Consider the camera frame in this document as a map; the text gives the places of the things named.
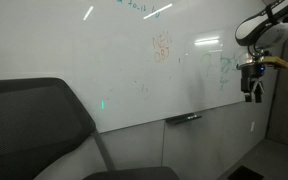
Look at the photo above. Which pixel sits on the tan wrist camera mount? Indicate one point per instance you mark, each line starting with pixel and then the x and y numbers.
pixel 277 62

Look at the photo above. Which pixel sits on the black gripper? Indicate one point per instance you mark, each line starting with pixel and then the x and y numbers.
pixel 249 75

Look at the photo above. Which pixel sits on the black floor box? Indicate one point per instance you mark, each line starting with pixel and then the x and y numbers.
pixel 245 174

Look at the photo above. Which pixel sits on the black whiteboard marker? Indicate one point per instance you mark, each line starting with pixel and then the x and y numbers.
pixel 179 120

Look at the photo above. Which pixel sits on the large wall whiteboard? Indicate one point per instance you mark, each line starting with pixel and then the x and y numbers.
pixel 84 50

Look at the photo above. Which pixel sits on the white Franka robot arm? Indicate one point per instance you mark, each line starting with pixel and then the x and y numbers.
pixel 267 31

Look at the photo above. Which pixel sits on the white wall outlet plate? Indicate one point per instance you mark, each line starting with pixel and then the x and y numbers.
pixel 252 126

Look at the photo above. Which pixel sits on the black mesh chair backrest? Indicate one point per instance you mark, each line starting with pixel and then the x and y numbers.
pixel 27 126

